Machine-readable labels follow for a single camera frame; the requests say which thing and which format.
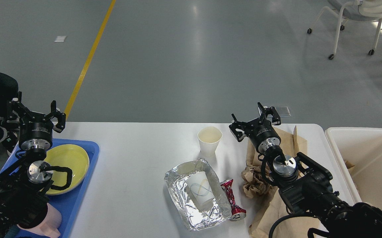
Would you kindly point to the white floor label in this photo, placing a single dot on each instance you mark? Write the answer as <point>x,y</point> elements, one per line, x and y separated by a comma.
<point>60,39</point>

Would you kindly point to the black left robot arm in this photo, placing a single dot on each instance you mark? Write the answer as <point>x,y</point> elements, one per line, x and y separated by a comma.
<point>24,184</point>

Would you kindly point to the white rolling chair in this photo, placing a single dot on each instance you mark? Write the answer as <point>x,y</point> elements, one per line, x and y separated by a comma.
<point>354,10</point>

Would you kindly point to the pink mug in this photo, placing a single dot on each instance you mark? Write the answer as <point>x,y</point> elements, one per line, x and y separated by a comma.
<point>46,224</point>

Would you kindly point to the aluminium foil tray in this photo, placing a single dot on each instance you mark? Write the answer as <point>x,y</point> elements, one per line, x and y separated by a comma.
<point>193,217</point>

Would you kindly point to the brown paper bag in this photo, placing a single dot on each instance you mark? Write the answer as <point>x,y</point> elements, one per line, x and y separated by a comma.
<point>272,206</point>

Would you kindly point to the white paper cup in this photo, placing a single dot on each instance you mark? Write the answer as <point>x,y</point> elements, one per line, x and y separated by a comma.
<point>209,139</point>

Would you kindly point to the crushed red can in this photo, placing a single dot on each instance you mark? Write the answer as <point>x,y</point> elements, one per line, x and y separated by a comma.
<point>238,213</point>

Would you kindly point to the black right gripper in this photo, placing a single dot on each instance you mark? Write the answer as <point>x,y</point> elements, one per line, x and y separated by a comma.
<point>261,132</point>

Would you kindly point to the yellow plastic plate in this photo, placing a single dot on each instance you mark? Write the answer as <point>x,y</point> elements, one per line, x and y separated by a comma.
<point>73,157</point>

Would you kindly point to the white plastic bin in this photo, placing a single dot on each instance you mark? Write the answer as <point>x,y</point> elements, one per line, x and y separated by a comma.
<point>358,152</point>

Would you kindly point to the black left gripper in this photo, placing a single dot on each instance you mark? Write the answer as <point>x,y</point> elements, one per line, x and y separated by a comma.
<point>35,130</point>

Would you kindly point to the transparent floor plate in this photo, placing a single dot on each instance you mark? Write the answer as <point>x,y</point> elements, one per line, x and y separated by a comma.
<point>282,111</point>

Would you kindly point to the crumpled brown paper ball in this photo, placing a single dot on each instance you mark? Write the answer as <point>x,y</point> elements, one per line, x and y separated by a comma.
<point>254,184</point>

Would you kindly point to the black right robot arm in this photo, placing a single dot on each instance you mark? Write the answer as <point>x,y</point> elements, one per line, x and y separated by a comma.
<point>304,185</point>

